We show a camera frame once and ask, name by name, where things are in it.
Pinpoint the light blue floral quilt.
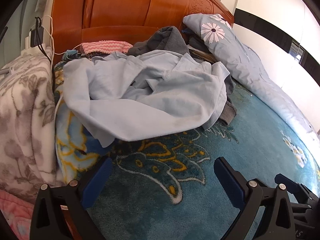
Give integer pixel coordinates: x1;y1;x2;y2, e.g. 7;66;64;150
182;13;320;140

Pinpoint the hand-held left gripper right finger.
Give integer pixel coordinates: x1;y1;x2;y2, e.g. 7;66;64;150
214;157;300;240

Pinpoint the white grey floral blanket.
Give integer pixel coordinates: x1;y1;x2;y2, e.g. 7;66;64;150
0;51;65;198

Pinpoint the light blue printed shirt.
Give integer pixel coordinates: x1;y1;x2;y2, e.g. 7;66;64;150
62;50;231;148

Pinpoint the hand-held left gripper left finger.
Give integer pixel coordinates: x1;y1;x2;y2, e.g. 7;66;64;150
30;157;113;240

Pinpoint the teal floral blanket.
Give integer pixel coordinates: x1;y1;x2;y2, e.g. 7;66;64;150
54;60;320;240

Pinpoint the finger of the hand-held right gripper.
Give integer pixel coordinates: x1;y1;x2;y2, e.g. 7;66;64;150
274;173;313;196

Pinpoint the wooden headboard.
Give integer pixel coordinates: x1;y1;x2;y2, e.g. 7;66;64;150
51;0;235;63

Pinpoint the grey garment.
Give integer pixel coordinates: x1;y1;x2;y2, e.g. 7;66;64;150
128;26;238;125

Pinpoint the black charger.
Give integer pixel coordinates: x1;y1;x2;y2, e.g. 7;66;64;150
30;26;44;48

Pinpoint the pink white zigzag cloth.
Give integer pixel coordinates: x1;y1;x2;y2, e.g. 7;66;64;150
79;41;133;55

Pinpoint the leopard print cloth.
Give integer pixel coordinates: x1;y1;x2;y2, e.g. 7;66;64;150
86;51;108;59

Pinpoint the black cable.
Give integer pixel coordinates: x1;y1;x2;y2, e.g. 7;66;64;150
34;17;54;67

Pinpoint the white cable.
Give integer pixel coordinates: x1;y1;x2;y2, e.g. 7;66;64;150
40;15;83;55

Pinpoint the white black wardrobe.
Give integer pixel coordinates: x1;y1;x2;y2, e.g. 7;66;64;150
234;0;320;100

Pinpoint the small teal cloth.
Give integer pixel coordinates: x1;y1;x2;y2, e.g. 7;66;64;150
62;49;81;61

